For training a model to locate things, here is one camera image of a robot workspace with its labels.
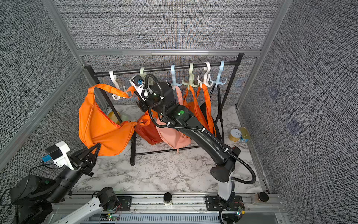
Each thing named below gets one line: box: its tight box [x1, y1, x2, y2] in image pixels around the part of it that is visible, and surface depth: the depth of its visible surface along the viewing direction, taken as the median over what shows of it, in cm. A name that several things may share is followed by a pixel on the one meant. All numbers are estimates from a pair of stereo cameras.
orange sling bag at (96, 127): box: [78, 83, 138, 157], surface depth 53 cm
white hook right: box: [197, 61, 214, 88], surface depth 65 cm
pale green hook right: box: [181, 63, 200, 91], surface depth 64 cm
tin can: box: [228, 128, 242, 143], surface depth 97 cm
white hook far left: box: [109, 70, 121, 101], surface depth 56 cm
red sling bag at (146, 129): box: [134, 109, 164, 146], surface depth 84 cm
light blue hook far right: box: [209, 60, 228, 88], surface depth 66 cm
